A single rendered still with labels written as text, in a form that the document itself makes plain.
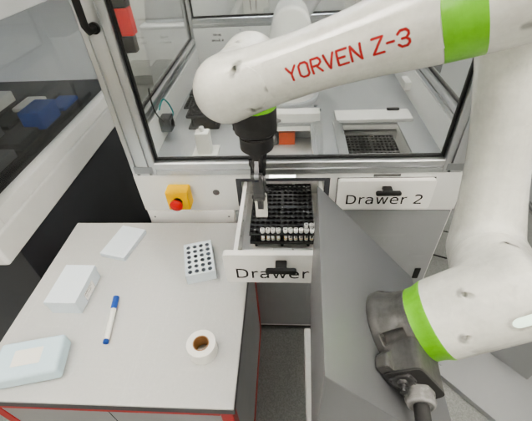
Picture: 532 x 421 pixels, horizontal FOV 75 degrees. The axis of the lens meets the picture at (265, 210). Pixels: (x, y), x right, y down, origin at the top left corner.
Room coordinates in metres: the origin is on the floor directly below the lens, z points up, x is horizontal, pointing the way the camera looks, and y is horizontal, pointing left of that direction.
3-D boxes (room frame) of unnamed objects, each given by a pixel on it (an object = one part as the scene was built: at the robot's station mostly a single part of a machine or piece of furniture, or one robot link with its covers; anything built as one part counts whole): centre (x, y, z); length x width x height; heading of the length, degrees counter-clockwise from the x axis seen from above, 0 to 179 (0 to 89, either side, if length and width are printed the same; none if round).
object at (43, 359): (0.40, 0.58, 0.78); 0.15 x 0.10 x 0.04; 97
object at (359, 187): (0.83, -0.37, 0.87); 0.29 x 0.02 x 0.11; 85
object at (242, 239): (0.77, -0.05, 0.86); 0.40 x 0.26 x 0.06; 175
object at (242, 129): (0.67, 0.01, 1.23); 0.12 x 0.09 x 0.06; 85
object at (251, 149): (0.67, 0.01, 1.15); 0.08 x 0.07 x 0.09; 175
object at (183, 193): (0.87, 0.27, 0.88); 0.07 x 0.05 x 0.07; 85
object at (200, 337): (0.41, 0.17, 0.78); 0.07 x 0.07 x 0.04
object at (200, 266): (0.68, 0.20, 0.78); 0.12 x 0.08 x 0.04; 10
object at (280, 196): (0.76, -0.05, 0.87); 0.22 x 0.18 x 0.06; 175
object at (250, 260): (0.56, -0.03, 0.87); 0.29 x 0.02 x 0.11; 85
